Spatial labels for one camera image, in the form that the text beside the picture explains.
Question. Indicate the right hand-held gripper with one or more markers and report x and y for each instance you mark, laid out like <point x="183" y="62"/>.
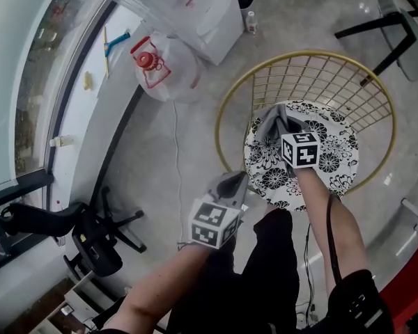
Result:
<point x="299" y="150"/>

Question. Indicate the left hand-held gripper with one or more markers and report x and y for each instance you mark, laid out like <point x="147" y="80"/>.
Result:
<point x="209" y="223"/>

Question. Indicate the grey cloth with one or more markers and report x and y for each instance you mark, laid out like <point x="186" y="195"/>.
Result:
<point x="270" y="124"/>

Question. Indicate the person's right forearm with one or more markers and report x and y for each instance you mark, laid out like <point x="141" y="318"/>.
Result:
<point x="334" y="221"/>

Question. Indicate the person's left forearm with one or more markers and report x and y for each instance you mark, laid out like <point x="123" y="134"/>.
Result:
<point x="160" y="284"/>

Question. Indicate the black office chair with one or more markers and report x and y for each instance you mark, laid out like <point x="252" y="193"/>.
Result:
<point x="90" y="235"/>

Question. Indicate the grey chair black legs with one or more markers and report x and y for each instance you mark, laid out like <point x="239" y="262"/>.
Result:
<point x="404" y="23"/>

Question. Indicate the person's black trousers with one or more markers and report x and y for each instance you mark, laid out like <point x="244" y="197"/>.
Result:
<point x="264" y="273"/>

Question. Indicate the clear bottle red label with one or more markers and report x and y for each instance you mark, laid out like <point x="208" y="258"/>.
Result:
<point x="251" y="23"/>

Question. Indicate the clear plastic bag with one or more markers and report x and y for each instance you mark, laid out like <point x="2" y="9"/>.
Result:
<point x="177" y="68"/>

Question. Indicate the white shelf unit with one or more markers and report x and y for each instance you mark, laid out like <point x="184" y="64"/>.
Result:
<point x="73" y="301"/>

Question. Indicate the white cabinet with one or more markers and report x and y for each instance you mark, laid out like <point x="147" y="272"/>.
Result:
<point x="209" y="16"/>

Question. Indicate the small pale bottle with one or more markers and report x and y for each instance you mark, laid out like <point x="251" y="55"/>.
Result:
<point x="61" y="141"/>

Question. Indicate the red-capped clear jug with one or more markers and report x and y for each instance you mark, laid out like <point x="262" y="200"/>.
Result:
<point x="148" y="61"/>

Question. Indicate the yellow sponge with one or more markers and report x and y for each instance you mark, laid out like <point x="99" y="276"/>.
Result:
<point x="87" y="80"/>

